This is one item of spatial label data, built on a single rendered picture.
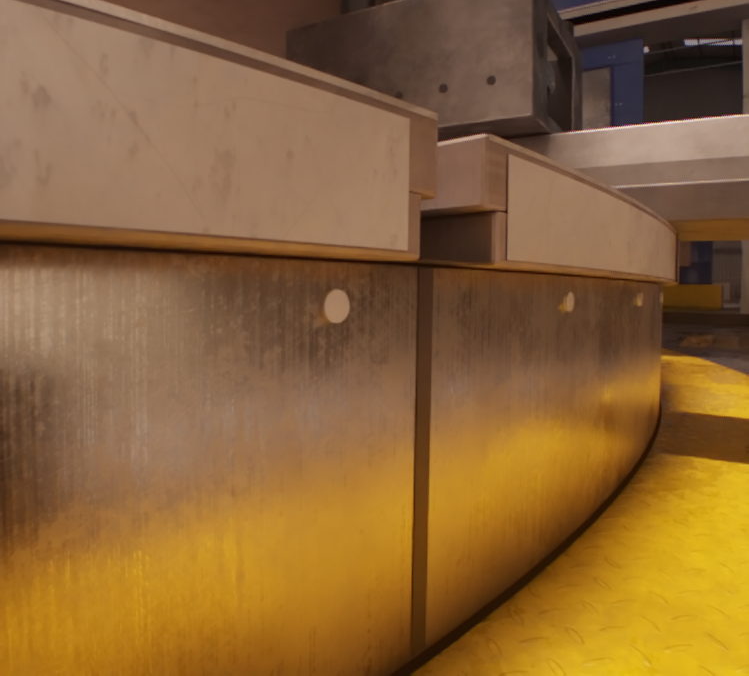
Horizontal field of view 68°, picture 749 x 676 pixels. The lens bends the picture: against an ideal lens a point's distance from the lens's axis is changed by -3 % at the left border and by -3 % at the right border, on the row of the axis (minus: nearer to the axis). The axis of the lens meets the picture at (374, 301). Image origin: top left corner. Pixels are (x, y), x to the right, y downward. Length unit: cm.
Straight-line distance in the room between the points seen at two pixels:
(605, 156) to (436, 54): 29
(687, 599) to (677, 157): 58
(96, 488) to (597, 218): 40
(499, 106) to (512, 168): 51
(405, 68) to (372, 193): 70
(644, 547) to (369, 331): 36
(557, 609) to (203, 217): 36
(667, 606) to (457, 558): 17
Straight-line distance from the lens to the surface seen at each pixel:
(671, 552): 58
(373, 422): 30
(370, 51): 100
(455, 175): 35
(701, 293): 851
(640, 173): 89
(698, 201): 81
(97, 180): 20
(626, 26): 525
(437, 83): 92
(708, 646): 45
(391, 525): 33
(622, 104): 520
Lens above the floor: 22
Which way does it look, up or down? 1 degrees down
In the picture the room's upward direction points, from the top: 1 degrees clockwise
